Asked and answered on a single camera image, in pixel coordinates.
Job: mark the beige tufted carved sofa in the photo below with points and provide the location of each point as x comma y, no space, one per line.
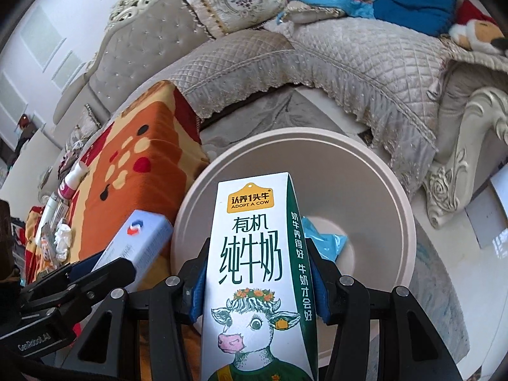
131,47

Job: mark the blue plastic tissue packet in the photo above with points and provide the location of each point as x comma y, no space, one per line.
327,242

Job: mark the small embroidered beige cushion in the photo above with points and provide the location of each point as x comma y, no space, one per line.
85,125

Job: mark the blue printed child quilt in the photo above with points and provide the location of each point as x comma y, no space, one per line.
333,0

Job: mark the white cylindrical bottle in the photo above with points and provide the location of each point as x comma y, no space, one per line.
48,214

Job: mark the beige plastic bin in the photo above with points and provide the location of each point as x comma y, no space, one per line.
349,174

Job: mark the pale blue toothpaste box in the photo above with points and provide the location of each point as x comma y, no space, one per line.
143,234

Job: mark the white tissue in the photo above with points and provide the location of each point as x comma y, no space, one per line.
63,242

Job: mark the blue quilted cushion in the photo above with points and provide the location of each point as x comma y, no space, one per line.
416,0

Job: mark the white bottle pink label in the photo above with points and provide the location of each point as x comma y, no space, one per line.
71,184

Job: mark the brown white plush toy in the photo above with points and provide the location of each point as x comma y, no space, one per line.
482,27

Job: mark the beige frilled cushion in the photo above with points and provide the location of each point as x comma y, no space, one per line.
313,14

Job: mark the pile of clothes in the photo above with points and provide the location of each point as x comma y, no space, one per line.
71,156

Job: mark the orange dotted printed blanket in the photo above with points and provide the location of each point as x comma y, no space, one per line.
154,147

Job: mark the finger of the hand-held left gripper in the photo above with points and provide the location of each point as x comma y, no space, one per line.
107,281
59,280

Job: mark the white cabinet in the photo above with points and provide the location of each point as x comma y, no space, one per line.
35,158

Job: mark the beige quilted sofa cover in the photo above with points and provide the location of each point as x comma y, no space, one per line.
238,63
369,75

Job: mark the patterned armrest cloth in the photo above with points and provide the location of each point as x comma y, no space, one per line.
476,67

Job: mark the white board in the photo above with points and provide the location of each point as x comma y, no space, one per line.
501,190

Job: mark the orange snack packet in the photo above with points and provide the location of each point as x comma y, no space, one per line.
47,258

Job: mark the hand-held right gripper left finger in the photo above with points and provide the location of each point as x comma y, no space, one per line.
197,301

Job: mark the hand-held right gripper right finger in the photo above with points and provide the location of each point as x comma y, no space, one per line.
323,301

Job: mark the large embroidered beige cushion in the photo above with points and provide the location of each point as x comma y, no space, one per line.
234,0

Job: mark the white green milk carton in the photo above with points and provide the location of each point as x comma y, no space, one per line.
254,246

